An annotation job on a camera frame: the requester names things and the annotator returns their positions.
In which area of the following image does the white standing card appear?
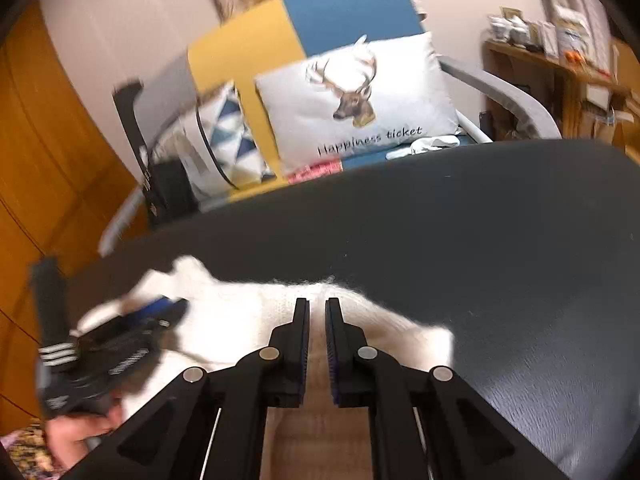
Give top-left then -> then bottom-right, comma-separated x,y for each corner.
540,20 -> 558,56

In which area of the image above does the stack of paper boxes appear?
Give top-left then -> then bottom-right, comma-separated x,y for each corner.
552,7 -> 598,68

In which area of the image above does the person's left forearm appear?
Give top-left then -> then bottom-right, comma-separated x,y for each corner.
0,420 -> 61,480

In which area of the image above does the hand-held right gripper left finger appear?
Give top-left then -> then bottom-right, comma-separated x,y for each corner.
65,297 -> 310,480

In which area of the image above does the person's left hand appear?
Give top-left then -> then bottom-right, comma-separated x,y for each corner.
47,402 -> 126,466

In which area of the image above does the red patterned cloth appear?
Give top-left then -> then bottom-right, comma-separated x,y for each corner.
287,159 -> 345,184

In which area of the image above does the triangle print pillow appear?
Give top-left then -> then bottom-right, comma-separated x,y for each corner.
150,82 -> 276,203

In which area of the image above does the wooden wardrobe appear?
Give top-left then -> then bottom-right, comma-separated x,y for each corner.
0,0 -> 151,421

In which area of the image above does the small white cloth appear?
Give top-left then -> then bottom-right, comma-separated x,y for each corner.
386,135 -> 461,162

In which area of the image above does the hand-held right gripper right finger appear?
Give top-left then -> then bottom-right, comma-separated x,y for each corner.
325,297 -> 568,480

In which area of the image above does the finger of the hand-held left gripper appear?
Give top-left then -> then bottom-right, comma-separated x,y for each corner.
120,298 -> 191,333

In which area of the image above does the grey yellow blue sofa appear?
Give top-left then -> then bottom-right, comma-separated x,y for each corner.
97,0 -> 563,256

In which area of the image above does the deer print pillow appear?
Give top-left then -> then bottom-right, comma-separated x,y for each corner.
255,31 -> 461,176

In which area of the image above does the black handbag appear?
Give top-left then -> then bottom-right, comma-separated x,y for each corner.
142,157 -> 201,231

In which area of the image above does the group of small jars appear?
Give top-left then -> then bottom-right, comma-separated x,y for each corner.
489,7 -> 541,51

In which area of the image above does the white knit sweater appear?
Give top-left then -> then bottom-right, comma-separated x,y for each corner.
75,255 -> 455,480

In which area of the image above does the wooden side table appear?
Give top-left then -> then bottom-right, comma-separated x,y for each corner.
482,40 -> 636,146

